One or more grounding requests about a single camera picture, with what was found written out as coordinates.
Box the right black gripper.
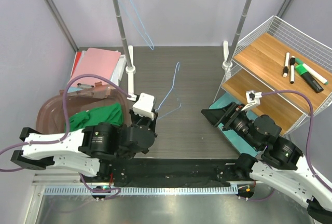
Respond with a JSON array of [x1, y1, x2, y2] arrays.
[[201, 100, 260, 149]]

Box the green tank top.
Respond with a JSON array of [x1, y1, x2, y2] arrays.
[[69, 103, 124, 132]]

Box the light blue wire hanger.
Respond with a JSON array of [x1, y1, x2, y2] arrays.
[[120, 0, 155, 50]]

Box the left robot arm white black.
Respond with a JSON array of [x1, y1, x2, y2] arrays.
[[10, 110, 158, 182]]

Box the teal cutting mat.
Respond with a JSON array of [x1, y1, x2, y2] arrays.
[[209, 92, 259, 157]]

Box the grey white clothes rack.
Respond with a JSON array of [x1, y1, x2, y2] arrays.
[[107, 0, 261, 97]]

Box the brown translucent plastic basin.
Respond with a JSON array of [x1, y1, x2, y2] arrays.
[[36, 85, 131, 134]]

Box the stack of papers folders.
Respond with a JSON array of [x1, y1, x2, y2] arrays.
[[66, 50, 127, 95]]

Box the small white black marker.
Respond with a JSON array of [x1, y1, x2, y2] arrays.
[[289, 64, 295, 84]]

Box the green black highlighter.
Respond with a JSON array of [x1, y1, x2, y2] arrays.
[[295, 64, 324, 93]]

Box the white green capped marker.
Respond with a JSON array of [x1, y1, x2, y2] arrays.
[[302, 63, 328, 85]]

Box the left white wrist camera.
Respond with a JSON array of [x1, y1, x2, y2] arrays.
[[127, 93, 156, 120]]

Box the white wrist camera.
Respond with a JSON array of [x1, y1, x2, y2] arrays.
[[242, 90, 262, 111], [127, 93, 156, 120]]

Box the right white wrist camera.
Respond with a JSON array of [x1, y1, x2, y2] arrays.
[[242, 90, 262, 111]]

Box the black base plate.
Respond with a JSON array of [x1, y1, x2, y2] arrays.
[[95, 158, 252, 188]]

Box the white slotted cable duct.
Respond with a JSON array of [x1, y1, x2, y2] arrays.
[[44, 185, 238, 196]]

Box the white wire wooden shelf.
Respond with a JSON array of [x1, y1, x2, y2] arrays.
[[214, 15, 332, 136]]

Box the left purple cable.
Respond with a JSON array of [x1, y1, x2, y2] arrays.
[[0, 74, 137, 199]]

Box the purple cable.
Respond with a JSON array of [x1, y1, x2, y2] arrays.
[[243, 91, 332, 201], [0, 74, 137, 199]]

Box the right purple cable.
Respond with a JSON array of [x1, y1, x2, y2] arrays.
[[243, 91, 332, 201]]

